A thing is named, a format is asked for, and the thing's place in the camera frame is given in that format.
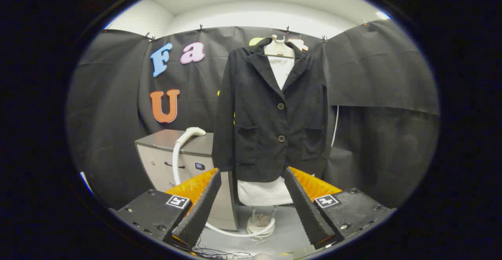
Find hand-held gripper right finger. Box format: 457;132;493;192
283;167;393;250

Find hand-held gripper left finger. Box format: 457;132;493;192
114;168;222;251

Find white steamer hose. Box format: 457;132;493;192
173;140;276;238

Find black blazer jacket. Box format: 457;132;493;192
212;38;329;183

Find white steamer base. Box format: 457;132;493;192
246;206;276;240

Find grey cabinet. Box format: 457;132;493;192
134;129;240;232

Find white and blue object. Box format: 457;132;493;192
80;171;95;195

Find black backdrop cloth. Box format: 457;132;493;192
66;19;440;210

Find white plastic hanger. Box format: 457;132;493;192
264;35;309;60

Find thin black floor cables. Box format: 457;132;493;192
173;236;253;260

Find thin white cord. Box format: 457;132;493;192
331;105;339;147

